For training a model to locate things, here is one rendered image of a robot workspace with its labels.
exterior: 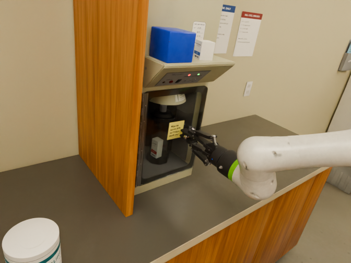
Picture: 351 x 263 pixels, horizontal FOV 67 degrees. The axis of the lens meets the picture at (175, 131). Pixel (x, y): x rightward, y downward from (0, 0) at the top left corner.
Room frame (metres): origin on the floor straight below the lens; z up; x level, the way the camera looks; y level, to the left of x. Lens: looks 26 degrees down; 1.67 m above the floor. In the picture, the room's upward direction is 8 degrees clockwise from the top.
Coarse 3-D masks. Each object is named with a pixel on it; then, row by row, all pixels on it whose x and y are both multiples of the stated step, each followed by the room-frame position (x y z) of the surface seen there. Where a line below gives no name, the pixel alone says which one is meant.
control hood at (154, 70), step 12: (156, 60) 0.81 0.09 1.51; (192, 60) 0.89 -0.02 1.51; (216, 60) 0.96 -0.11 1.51; (228, 60) 0.99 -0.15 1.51; (144, 72) 0.84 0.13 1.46; (156, 72) 0.79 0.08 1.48; (168, 72) 0.81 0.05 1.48; (216, 72) 0.97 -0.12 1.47; (144, 84) 0.84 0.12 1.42; (180, 84) 0.93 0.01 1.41
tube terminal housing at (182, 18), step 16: (160, 0) 0.89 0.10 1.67; (176, 0) 0.92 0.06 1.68; (192, 0) 0.97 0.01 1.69; (208, 0) 1.02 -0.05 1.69; (160, 16) 0.89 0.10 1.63; (176, 16) 0.93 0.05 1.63; (192, 16) 0.98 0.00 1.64; (208, 16) 1.02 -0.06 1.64; (208, 32) 1.03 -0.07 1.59; (176, 176) 1.00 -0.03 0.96
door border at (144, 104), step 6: (144, 96) 0.85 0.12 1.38; (144, 102) 0.85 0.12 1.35; (144, 108) 0.86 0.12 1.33; (144, 114) 0.86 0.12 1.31; (144, 120) 0.86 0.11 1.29; (144, 126) 0.86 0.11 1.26; (144, 132) 0.86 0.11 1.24; (144, 138) 0.86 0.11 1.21; (138, 144) 0.85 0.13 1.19; (138, 156) 0.85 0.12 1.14; (138, 162) 0.85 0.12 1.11; (138, 168) 0.85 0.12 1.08; (138, 174) 0.85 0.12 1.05; (138, 180) 0.86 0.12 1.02
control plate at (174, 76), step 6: (180, 72) 0.84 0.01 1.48; (186, 72) 0.86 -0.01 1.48; (192, 72) 0.88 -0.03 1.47; (198, 72) 0.90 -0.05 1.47; (204, 72) 0.92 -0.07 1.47; (162, 78) 0.83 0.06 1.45; (168, 78) 0.84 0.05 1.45; (174, 78) 0.86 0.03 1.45; (180, 78) 0.88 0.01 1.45; (186, 78) 0.90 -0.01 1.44; (192, 78) 0.93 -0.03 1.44; (198, 78) 0.95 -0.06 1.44; (156, 84) 0.85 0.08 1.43; (162, 84) 0.86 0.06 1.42; (168, 84) 0.88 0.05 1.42; (174, 84) 0.91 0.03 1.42
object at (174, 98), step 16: (160, 96) 0.90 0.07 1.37; (176, 96) 0.95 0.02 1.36; (192, 96) 1.00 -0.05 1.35; (160, 112) 0.90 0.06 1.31; (176, 112) 0.95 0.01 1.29; (192, 112) 1.01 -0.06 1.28; (160, 128) 0.91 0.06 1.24; (144, 144) 0.86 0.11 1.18; (160, 144) 0.91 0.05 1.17; (176, 144) 0.97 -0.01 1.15; (144, 160) 0.87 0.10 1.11; (160, 160) 0.92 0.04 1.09; (176, 160) 0.98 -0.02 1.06; (192, 160) 1.04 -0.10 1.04; (144, 176) 0.87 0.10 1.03; (160, 176) 0.93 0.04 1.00
